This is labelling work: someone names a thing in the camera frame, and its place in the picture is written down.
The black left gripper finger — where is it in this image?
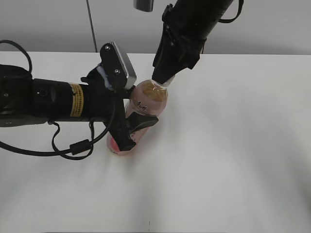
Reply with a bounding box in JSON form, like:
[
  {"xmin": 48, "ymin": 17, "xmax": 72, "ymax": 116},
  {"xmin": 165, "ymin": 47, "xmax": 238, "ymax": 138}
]
[{"xmin": 126, "ymin": 112, "xmax": 159, "ymax": 133}]

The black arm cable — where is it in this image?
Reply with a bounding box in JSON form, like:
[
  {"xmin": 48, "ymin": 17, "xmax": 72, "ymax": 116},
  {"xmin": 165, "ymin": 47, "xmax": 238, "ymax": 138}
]
[
  {"xmin": 218, "ymin": 0, "xmax": 244, "ymax": 24},
  {"xmin": 0, "ymin": 40, "xmax": 117, "ymax": 160}
]

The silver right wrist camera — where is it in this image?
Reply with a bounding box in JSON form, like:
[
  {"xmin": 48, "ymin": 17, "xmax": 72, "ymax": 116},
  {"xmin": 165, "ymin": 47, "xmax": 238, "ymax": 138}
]
[{"xmin": 133, "ymin": 0, "xmax": 154, "ymax": 12}]

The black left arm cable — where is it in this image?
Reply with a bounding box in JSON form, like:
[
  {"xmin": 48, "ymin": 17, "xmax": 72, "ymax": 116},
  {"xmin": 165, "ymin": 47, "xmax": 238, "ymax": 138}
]
[{"xmin": 0, "ymin": 40, "xmax": 117, "ymax": 160}]

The pink peach tea bottle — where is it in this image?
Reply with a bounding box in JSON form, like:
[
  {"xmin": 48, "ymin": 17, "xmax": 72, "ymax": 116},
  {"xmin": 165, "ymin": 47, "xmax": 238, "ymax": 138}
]
[{"xmin": 107, "ymin": 76, "xmax": 174, "ymax": 156}]

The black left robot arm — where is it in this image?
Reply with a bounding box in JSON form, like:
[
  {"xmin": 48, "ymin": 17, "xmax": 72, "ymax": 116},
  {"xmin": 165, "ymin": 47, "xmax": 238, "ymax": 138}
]
[{"xmin": 0, "ymin": 64, "xmax": 158, "ymax": 151}]

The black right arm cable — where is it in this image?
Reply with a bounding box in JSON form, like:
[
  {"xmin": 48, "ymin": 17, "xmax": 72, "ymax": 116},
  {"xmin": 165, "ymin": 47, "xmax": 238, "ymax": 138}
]
[{"xmin": 218, "ymin": 0, "xmax": 244, "ymax": 24}]

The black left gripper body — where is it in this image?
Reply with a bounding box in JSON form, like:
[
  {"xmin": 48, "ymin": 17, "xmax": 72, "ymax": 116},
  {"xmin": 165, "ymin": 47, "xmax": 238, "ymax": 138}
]
[{"xmin": 81, "ymin": 67, "xmax": 136, "ymax": 151}]

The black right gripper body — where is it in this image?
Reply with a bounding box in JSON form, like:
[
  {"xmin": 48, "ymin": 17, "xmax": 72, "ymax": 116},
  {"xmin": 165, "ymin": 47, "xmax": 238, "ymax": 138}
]
[{"xmin": 160, "ymin": 3, "xmax": 207, "ymax": 69}]

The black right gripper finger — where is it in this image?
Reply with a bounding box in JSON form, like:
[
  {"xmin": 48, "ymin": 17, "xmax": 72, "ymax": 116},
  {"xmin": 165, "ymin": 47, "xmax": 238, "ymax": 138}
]
[{"xmin": 152, "ymin": 41, "xmax": 188, "ymax": 84}]

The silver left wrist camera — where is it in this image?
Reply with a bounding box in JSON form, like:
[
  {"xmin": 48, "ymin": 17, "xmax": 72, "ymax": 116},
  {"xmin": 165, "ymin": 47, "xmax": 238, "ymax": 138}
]
[{"xmin": 97, "ymin": 41, "xmax": 137, "ymax": 91}]

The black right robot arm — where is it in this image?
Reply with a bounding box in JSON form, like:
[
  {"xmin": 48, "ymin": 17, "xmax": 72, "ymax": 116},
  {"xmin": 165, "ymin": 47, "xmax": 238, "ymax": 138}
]
[{"xmin": 152, "ymin": 0, "xmax": 232, "ymax": 84}]

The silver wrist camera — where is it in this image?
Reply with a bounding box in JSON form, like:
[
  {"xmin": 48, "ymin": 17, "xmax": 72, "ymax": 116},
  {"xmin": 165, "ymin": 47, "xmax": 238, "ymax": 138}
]
[
  {"xmin": 97, "ymin": 41, "xmax": 137, "ymax": 91},
  {"xmin": 133, "ymin": 0, "xmax": 154, "ymax": 12}
]

